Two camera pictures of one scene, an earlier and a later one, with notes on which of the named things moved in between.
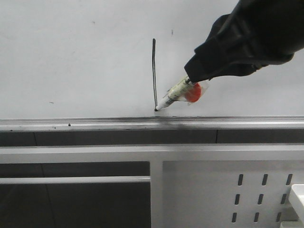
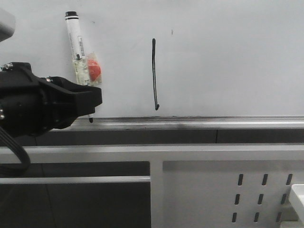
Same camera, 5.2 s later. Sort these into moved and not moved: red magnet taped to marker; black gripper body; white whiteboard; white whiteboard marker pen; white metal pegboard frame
Moved: white whiteboard marker pen; red magnet taped to marker; black gripper body
Not moved: white metal pegboard frame; white whiteboard
